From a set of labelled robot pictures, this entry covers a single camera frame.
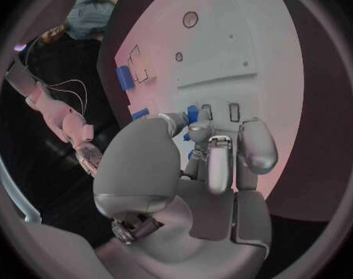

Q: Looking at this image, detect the white cable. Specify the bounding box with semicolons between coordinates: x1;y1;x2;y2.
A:
47;79;89;117
51;88;83;109

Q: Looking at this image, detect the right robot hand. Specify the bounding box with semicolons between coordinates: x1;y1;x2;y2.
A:
73;141;105;178

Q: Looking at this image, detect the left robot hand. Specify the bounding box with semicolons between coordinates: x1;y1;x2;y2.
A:
92;108;280;279

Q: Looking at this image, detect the blue block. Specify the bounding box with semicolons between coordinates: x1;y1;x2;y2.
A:
131;107;150;121
115;65;136;91

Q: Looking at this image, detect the white task board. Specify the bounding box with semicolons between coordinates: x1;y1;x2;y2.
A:
115;0;306;201

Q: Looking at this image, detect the person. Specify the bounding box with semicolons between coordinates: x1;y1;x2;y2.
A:
38;0;122;45

